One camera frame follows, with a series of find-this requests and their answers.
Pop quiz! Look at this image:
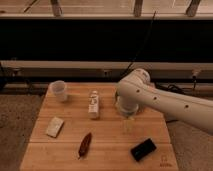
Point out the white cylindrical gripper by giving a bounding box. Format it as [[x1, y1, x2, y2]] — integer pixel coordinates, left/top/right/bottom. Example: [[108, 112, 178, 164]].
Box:
[[116, 96, 139, 134]]

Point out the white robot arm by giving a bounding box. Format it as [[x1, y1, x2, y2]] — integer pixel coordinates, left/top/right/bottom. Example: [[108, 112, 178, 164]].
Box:
[[116, 68, 213, 135]]

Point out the black rectangular phone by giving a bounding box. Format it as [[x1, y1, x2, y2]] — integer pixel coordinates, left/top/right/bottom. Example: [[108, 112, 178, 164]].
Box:
[[130, 139, 157, 162]]

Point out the green ceramic bowl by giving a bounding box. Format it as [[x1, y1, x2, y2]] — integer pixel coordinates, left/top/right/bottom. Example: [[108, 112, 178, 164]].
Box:
[[115, 91, 118, 103]]

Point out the white rectangular sponge block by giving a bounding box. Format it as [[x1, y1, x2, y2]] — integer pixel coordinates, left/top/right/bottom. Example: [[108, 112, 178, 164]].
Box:
[[46, 117, 64, 138]]

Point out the translucent white plastic cup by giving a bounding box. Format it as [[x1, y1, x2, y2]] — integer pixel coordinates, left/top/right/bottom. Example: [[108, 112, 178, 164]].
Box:
[[50, 80, 68, 102]]

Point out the black floor cable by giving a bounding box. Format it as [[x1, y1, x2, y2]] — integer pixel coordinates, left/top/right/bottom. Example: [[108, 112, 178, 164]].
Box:
[[154, 83, 188, 96]]

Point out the black hanging cable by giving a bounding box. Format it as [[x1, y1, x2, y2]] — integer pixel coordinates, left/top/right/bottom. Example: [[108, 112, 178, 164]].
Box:
[[118, 10, 157, 78]]

